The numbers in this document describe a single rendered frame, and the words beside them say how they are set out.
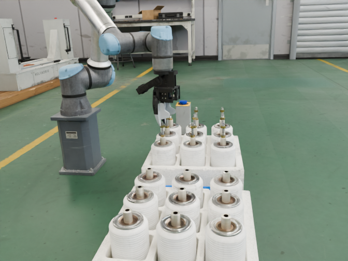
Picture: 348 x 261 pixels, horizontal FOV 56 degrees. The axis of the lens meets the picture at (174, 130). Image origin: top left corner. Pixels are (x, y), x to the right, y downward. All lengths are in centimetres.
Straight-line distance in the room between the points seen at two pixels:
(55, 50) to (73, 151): 327
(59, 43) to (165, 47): 384
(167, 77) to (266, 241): 67
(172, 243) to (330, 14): 596
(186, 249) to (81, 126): 97
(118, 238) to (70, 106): 94
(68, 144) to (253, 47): 508
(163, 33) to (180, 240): 70
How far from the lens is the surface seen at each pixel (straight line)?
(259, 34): 635
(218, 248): 79
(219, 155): 125
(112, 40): 119
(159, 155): 127
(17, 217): 147
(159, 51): 118
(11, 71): 383
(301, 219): 134
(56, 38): 491
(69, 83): 161
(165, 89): 120
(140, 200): 91
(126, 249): 83
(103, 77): 167
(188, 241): 79
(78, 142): 165
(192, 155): 126
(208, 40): 635
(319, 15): 645
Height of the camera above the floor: 71
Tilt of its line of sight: 18 degrees down
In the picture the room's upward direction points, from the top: 2 degrees counter-clockwise
